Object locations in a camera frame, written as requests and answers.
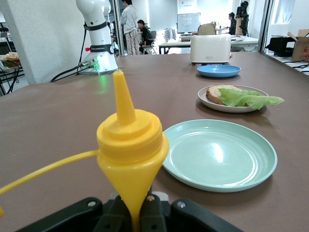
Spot mint green plate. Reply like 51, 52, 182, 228
162, 119, 278, 193

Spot yellow squeeze bottle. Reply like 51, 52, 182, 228
0, 70, 169, 232

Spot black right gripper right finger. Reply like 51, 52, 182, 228
139, 192, 245, 232

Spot seated person dark clothes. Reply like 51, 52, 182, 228
227, 12, 239, 36

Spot dark humanoid robot figure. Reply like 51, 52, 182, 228
235, 0, 251, 37

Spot white work table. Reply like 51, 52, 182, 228
158, 34, 259, 55

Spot seated person black jacket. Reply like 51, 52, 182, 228
137, 19, 155, 55

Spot brown bread slice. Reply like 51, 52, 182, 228
206, 84, 249, 107
197, 23, 217, 36

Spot green lettuce leaf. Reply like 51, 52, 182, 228
218, 87, 285, 111

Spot black table cable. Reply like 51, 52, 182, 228
49, 63, 84, 83

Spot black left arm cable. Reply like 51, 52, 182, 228
77, 28, 87, 68

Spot white toaster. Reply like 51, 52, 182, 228
189, 33, 234, 66

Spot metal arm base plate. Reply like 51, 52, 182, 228
77, 67, 119, 76

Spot standing person grey jacket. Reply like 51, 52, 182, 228
120, 0, 141, 56

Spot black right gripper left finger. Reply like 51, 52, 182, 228
16, 192, 133, 232

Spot beige plate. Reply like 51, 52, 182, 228
197, 84, 268, 114

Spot black metal rack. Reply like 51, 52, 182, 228
0, 55, 25, 95

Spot brown cardboard box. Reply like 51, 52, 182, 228
286, 29, 309, 62

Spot black equipment case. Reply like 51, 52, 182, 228
265, 36, 295, 58

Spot blue plate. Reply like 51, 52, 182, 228
197, 65, 242, 78

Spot whiteboard screen on stand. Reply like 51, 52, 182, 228
176, 13, 202, 34

